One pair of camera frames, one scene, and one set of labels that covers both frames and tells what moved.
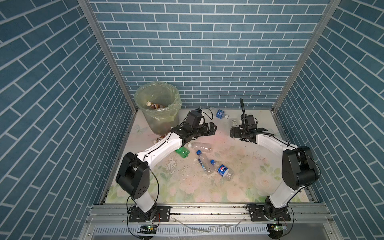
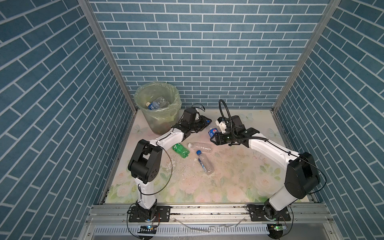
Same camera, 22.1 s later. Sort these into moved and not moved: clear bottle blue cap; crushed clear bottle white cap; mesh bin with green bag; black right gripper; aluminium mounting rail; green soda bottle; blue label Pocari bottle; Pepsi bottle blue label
Moved: Pepsi bottle blue label; blue label Pocari bottle; black right gripper
Not moved: green soda bottle; clear bottle blue cap; mesh bin with green bag; crushed clear bottle white cap; aluminium mounting rail
